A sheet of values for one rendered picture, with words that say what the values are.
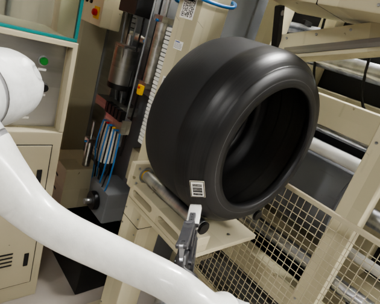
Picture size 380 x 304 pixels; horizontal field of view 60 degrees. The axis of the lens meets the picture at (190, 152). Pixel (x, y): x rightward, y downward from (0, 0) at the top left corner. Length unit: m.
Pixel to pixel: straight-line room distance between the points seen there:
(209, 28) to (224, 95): 0.44
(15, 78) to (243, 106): 0.51
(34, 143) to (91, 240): 0.99
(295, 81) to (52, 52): 0.91
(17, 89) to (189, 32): 0.72
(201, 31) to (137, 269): 0.90
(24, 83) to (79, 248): 0.30
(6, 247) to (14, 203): 1.19
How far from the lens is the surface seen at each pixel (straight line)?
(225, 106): 0.83
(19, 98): 0.64
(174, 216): 1.12
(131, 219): 1.48
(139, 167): 1.22
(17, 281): 1.88
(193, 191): 0.91
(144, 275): 0.50
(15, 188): 0.53
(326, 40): 1.34
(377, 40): 1.27
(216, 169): 0.88
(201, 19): 1.20
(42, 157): 1.50
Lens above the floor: 1.44
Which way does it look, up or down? 19 degrees down
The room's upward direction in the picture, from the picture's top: 18 degrees clockwise
